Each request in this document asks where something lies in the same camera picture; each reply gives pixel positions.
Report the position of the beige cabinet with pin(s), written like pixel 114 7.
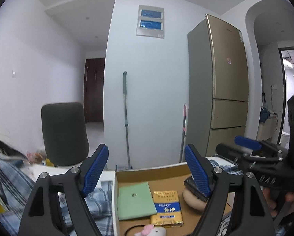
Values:
pixel 267 130

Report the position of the white light switch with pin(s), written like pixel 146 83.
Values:
pixel 13 74

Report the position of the green snap pouch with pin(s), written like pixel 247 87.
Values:
pixel 134 206

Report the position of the dark brown door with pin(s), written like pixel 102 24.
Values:
pixel 94 91

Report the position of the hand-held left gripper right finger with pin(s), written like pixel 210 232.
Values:
pixel 197 169

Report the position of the white wall outlet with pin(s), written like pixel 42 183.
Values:
pixel 274 87

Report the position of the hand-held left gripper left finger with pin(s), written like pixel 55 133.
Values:
pixel 95 172

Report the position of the person's right hand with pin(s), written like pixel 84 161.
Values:
pixel 268 198

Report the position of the blue plaid cloth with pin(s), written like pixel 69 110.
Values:
pixel 97 202

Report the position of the cardboard box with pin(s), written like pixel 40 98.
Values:
pixel 166 177

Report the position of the blue hanging clothing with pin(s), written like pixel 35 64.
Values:
pixel 264 115

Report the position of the grey chair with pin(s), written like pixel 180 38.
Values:
pixel 63 135

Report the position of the beige round puff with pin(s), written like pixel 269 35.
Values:
pixel 193 202

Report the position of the black pouch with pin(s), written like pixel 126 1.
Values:
pixel 192 188

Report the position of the gold refrigerator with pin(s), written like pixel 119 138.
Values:
pixel 223 78

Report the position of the pink white plush toy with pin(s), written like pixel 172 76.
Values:
pixel 149 231

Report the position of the yellow tissue packet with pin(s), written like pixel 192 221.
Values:
pixel 166 209

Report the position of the wall electrical panel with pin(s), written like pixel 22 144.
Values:
pixel 150 22

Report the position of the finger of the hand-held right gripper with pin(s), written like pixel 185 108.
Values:
pixel 247 142
pixel 230 150

